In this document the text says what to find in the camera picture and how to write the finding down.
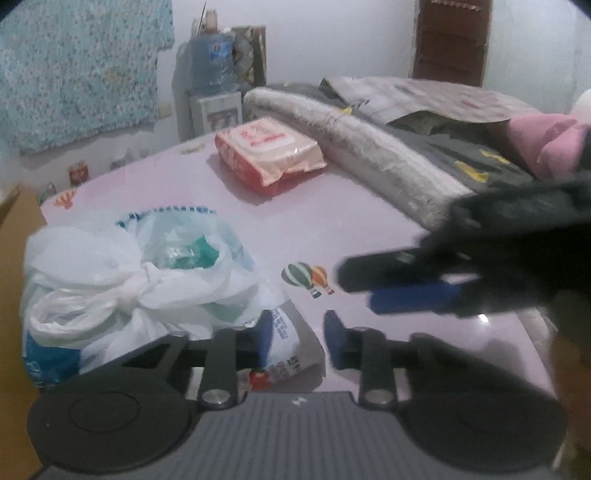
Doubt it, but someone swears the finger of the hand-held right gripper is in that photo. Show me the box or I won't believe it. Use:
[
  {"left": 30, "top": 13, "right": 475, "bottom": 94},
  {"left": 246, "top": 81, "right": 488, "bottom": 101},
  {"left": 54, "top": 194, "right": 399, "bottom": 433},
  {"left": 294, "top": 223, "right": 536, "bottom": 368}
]
[
  {"left": 338, "top": 248, "right": 431, "bottom": 293},
  {"left": 368, "top": 283, "right": 468, "bottom": 315}
]

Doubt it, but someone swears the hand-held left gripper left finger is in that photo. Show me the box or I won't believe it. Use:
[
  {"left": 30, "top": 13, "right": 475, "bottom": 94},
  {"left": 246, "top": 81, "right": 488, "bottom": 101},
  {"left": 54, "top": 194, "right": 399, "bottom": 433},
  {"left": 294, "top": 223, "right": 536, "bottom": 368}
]
[{"left": 111, "top": 309, "right": 275, "bottom": 411}]

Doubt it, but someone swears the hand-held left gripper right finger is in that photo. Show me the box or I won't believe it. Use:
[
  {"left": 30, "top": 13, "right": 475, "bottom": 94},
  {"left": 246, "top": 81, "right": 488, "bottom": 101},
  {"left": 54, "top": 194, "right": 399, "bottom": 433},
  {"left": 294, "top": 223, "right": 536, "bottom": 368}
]
[{"left": 322, "top": 309, "right": 498, "bottom": 410}]

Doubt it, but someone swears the white printed tissue pack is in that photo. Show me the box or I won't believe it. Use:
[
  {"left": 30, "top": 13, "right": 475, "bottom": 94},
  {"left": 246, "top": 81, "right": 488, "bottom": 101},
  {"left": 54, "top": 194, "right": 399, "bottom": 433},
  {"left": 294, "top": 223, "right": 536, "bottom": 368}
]
[{"left": 238, "top": 299, "right": 327, "bottom": 389}]

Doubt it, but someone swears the white plastic bag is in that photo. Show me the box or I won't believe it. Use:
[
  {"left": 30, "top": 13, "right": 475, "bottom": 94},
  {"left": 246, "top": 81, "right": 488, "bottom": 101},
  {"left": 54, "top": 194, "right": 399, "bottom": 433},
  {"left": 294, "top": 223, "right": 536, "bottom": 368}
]
[{"left": 21, "top": 204, "right": 280, "bottom": 389}]

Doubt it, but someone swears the brown cardboard box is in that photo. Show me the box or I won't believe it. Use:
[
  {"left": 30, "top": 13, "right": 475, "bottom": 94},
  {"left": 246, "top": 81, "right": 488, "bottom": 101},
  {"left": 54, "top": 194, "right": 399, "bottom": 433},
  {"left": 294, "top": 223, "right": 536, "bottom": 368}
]
[{"left": 0, "top": 184, "right": 48, "bottom": 480}]

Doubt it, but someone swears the pink printed bed sheet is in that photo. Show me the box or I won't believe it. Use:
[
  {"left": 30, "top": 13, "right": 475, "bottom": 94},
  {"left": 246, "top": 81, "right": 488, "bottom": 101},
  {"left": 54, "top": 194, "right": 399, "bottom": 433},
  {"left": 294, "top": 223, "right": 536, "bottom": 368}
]
[{"left": 38, "top": 133, "right": 557, "bottom": 409}]

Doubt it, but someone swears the dark grey blanket yellow print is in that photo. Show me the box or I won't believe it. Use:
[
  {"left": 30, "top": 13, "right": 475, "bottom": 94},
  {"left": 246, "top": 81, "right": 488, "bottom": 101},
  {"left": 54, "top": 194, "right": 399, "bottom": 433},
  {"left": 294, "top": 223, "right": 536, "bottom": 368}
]
[{"left": 268, "top": 82, "right": 536, "bottom": 195}]

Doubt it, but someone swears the pink plush cloth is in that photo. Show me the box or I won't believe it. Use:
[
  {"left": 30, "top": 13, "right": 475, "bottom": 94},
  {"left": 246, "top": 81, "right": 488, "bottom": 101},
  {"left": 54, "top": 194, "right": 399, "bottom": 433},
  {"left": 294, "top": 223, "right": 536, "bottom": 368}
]
[{"left": 507, "top": 112, "right": 591, "bottom": 182}]

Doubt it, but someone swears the rolled grey mat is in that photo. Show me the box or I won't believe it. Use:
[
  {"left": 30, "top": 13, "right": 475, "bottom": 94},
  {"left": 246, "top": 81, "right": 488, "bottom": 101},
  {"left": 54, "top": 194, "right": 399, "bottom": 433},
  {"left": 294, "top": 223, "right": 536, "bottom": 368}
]
[{"left": 242, "top": 84, "right": 465, "bottom": 232}]

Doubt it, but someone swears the beige patterned cloth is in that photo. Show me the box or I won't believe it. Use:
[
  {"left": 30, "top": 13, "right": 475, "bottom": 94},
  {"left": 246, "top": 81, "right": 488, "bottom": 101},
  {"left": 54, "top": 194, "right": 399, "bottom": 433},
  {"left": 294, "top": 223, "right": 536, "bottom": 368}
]
[{"left": 320, "top": 75, "right": 548, "bottom": 126}]

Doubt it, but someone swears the pink wet wipes pack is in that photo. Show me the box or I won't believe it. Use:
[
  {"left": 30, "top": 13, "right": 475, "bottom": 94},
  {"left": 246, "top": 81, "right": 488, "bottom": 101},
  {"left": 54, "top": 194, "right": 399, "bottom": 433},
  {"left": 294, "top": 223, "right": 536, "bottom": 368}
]
[{"left": 213, "top": 117, "right": 328, "bottom": 198}]

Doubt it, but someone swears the brown wooden door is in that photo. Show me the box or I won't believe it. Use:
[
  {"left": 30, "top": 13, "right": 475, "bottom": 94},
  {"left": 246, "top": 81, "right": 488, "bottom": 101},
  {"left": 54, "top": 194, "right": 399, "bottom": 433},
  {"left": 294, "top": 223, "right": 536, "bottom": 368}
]
[{"left": 412, "top": 0, "right": 494, "bottom": 89}]

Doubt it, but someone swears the white water dispenser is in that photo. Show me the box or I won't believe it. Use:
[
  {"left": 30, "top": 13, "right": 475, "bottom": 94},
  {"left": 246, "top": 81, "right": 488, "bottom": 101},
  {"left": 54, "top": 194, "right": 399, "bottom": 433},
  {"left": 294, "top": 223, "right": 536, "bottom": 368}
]
[{"left": 186, "top": 89, "right": 244, "bottom": 140}]

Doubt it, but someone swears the patterned woven bag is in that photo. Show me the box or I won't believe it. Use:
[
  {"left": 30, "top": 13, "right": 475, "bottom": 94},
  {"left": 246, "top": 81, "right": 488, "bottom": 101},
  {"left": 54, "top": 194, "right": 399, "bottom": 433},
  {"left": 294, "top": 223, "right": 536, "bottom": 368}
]
[{"left": 230, "top": 24, "right": 267, "bottom": 89}]

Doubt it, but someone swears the blue water bottle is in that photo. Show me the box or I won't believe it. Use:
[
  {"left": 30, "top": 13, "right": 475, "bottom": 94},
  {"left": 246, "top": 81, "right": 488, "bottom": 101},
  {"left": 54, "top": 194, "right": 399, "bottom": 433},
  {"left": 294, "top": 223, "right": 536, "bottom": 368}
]
[{"left": 188, "top": 25, "right": 237, "bottom": 94}]

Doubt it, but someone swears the teal patterned cloth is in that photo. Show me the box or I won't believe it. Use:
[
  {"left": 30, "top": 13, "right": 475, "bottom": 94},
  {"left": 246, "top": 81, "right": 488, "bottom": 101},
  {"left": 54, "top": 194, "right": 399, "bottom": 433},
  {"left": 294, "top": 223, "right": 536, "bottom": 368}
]
[{"left": 0, "top": 0, "right": 177, "bottom": 155}]

